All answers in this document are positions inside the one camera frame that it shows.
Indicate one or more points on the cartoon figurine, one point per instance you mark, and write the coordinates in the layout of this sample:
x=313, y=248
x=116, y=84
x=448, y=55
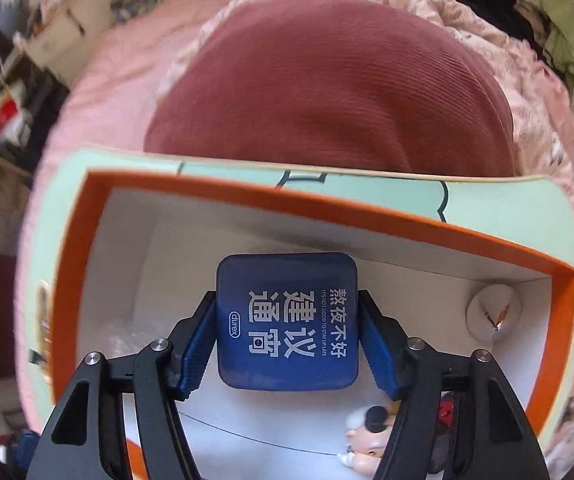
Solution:
x=367, y=440

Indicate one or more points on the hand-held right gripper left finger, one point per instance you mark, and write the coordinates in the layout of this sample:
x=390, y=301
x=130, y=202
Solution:
x=197, y=355

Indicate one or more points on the red toy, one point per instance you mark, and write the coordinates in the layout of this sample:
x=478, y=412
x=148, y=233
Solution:
x=447, y=410

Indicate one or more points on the orange cardboard box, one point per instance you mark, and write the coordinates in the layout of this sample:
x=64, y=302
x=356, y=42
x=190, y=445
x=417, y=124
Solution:
x=559, y=340

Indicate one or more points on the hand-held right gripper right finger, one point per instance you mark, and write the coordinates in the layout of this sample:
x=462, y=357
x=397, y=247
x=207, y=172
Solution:
x=382, y=355

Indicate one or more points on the white round badge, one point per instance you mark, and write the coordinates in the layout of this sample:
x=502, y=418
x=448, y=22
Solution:
x=487, y=310

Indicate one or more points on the pink floral blanket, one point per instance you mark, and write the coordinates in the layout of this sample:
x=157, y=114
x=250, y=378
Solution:
x=532, y=85

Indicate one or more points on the black clothes pile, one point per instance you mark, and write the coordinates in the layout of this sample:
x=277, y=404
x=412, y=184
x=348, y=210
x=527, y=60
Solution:
x=497, y=5

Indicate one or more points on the green cartoon desktop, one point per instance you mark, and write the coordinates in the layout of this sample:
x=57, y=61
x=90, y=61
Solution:
x=517, y=205

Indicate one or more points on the maroon pillow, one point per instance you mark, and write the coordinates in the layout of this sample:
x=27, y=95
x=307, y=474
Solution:
x=327, y=85

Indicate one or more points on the white drawer cabinet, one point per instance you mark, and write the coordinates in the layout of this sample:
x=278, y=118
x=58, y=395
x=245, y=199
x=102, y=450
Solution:
x=62, y=45

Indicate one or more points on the blue tin box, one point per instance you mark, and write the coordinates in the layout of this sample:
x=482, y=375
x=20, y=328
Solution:
x=287, y=280

